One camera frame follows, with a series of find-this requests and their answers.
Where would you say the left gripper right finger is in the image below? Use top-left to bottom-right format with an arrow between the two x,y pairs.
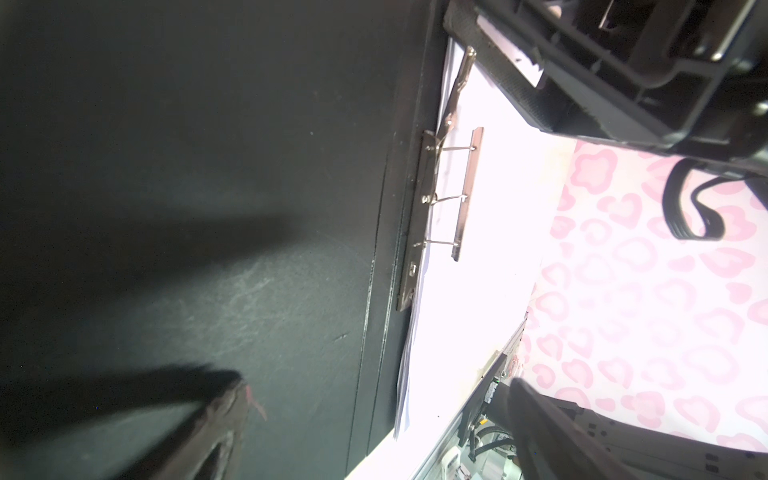
507,378 -> 630,479

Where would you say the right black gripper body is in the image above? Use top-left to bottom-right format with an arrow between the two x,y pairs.
473,1 -> 767,175

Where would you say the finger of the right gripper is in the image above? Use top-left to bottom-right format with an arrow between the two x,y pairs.
444,1 -> 573,135

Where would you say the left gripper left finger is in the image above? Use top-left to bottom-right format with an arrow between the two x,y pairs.
117,378 -> 249,479

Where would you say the paper sheet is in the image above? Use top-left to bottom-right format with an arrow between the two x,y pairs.
394,43 -> 575,439

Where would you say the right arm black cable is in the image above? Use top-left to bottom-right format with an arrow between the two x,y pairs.
662,157 -> 768,242

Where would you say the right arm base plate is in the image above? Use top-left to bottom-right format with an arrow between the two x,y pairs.
457,353 -> 508,447

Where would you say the red folder black inside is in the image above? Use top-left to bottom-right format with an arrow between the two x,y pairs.
1,1 -> 447,479

